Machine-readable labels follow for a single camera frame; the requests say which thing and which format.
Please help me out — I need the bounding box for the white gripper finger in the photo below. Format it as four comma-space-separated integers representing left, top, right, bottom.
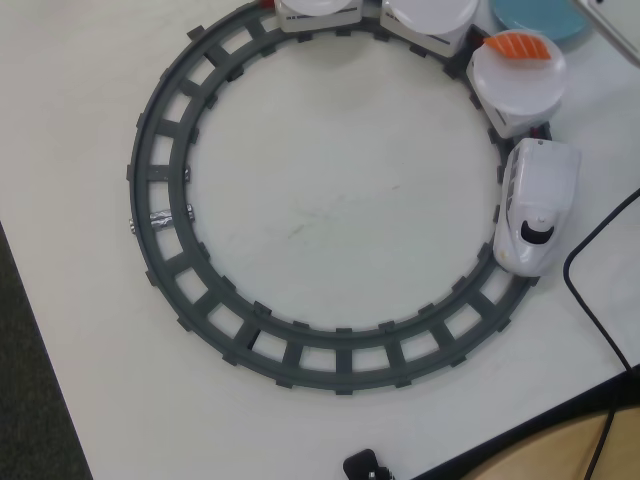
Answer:
574, 0, 640, 69

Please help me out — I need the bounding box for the blue round dish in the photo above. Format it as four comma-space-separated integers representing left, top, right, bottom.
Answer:
489, 0, 594, 51

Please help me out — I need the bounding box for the orange salmon toy sushi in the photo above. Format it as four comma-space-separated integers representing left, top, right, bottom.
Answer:
485, 29, 553, 62

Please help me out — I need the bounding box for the white Shinkansen toy locomotive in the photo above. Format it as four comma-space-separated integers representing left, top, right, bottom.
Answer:
492, 137, 582, 277

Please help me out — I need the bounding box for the white round plate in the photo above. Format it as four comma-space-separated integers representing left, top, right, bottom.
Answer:
279, 0, 357, 16
387, 0, 480, 36
472, 30, 569, 117

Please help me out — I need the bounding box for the light wooden desk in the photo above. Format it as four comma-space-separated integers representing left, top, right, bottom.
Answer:
407, 399, 640, 480

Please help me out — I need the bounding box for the grey circular toy train track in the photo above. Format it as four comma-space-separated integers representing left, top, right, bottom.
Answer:
124, 0, 556, 399

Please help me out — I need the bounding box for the silver tape patch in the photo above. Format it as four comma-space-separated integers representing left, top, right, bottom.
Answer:
148, 209, 175, 232

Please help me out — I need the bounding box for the black plastic clamp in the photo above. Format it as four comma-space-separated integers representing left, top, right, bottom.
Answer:
343, 448, 396, 480

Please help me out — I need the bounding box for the thick black cable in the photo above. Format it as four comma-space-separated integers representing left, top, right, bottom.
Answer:
563, 187, 640, 374

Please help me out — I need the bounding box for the thin black cable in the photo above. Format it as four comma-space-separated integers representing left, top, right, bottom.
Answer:
582, 409, 617, 480

